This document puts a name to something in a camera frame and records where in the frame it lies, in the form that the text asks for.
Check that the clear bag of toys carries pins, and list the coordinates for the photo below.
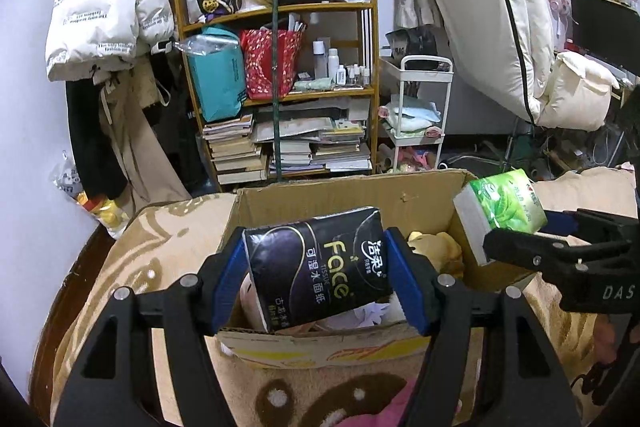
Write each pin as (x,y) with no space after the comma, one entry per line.
(95,207)

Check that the teal bag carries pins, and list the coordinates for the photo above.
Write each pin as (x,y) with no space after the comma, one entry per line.
(220,77)

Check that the wooden shelf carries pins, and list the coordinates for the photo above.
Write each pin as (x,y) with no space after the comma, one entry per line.
(325,7)

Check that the black tote bag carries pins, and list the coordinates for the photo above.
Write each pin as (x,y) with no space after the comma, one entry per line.
(175,132)

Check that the pile of magazines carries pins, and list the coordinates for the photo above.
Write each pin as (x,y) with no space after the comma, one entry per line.
(320,142)

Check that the red gift bag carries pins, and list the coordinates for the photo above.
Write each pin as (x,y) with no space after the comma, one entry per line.
(265,67)

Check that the beige trousers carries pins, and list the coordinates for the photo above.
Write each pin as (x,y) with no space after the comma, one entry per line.
(135,147)

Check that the black tissue pack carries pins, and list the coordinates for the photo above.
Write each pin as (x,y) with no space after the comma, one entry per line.
(310,267)

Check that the pink toys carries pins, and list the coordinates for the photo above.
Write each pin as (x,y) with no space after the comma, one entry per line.
(410,159)

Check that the black monitor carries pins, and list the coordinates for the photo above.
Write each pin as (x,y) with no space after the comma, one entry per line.
(600,27)

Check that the stack of books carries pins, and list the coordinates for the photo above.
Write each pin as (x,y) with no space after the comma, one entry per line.
(235,152)

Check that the blue and white cloths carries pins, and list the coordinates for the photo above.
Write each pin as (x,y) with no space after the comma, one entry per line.
(412,114)

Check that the black coat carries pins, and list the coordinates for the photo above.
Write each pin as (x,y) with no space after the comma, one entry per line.
(85,142)

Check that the yellow plush toy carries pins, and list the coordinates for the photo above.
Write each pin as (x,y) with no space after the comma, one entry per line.
(440,247)

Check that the beige printed blanket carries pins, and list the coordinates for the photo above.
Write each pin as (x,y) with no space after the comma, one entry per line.
(165,247)

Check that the group of white bottles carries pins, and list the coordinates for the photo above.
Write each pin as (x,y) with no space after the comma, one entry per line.
(335,67)

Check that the green tissue pack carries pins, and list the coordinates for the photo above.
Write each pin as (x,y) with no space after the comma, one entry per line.
(505,197)

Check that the mint pouch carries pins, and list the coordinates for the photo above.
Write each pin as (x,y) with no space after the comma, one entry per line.
(314,84)

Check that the white trolley cart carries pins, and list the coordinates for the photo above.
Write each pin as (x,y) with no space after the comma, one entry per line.
(425,59)

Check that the black pouch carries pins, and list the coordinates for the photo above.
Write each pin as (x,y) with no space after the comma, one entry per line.
(412,42)

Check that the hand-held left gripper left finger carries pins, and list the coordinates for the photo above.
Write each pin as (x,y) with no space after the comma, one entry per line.
(227,277)

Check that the cardboard box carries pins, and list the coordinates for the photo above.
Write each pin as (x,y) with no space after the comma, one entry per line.
(350,192)

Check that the pink fan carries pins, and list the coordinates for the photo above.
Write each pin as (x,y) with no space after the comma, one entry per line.
(556,2)

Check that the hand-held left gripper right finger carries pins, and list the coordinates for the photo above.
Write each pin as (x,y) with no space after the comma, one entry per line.
(407,282)

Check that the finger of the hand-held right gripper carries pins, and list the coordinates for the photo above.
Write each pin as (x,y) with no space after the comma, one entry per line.
(560,223)
(520,249)

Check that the green pole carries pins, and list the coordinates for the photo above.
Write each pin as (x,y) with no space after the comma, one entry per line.
(275,57)

